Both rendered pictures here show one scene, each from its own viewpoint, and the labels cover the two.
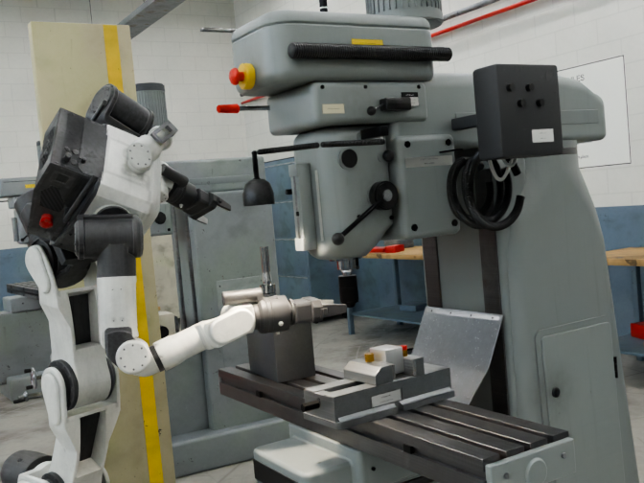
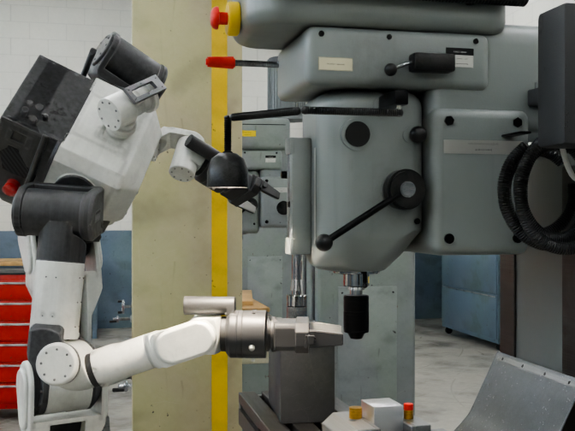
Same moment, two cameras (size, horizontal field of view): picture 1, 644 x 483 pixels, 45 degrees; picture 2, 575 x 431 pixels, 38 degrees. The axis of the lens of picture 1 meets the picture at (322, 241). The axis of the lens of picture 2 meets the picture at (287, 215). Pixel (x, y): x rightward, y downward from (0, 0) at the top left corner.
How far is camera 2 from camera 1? 61 cm
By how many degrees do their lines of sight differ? 18
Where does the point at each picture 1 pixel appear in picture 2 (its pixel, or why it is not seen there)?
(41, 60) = (139, 20)
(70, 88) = (168, 52)
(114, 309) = (45, 301)
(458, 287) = (535, 332)
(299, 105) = (297, 59)
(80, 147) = (49, 102)
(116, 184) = (81, 149)
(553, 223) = not seen: outside the picture
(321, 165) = (320, 141)
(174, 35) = not seen: hidden behind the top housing
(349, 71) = (364, 14)
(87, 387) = (61, 391)
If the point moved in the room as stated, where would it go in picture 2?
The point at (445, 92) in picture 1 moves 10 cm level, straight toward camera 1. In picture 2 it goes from (521, 51) to (507, 42)
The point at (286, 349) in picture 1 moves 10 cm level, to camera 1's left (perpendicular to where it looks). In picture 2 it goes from (295, 381) to (252, 378)
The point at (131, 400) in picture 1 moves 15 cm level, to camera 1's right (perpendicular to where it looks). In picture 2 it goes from (200, 410) to (236, 412)
